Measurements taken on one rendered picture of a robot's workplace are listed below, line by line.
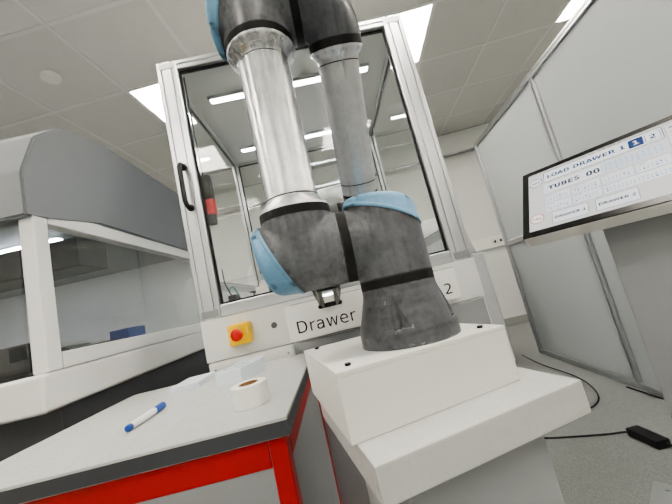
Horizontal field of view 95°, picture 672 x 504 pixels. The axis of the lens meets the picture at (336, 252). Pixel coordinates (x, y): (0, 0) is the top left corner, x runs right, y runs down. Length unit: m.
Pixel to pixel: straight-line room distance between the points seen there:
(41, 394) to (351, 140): 1.04
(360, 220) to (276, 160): 0.16
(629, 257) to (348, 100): 0.94
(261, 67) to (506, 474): 0.65
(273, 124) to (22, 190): 0.93
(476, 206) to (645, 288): 3.66
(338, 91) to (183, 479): 0.70
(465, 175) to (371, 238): 4.43
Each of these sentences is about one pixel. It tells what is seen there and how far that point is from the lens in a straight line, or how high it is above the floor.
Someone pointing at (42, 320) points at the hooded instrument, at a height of 1.05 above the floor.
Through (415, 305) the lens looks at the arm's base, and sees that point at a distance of 0.44.
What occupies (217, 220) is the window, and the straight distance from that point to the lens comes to 1.26.
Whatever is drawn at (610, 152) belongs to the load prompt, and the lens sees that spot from 1.30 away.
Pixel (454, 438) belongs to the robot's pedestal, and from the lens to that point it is 0.40.
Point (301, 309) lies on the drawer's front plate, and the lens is 0.99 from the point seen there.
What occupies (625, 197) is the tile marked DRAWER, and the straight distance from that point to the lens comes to 1.16.
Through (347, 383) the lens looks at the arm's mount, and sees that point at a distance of 0.39.
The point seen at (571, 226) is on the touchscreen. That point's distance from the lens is 1.14.
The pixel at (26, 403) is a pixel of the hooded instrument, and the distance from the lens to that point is 1.23.
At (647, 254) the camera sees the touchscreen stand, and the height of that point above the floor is 0.83.
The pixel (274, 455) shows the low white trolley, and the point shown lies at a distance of 0.60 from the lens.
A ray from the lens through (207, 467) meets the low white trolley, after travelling 0.63.
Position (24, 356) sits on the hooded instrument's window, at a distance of 1.24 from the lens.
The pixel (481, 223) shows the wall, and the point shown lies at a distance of 4.73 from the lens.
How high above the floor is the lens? 0.93
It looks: 8 degrees up
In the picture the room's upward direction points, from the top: 14 degrees counter-clockwise
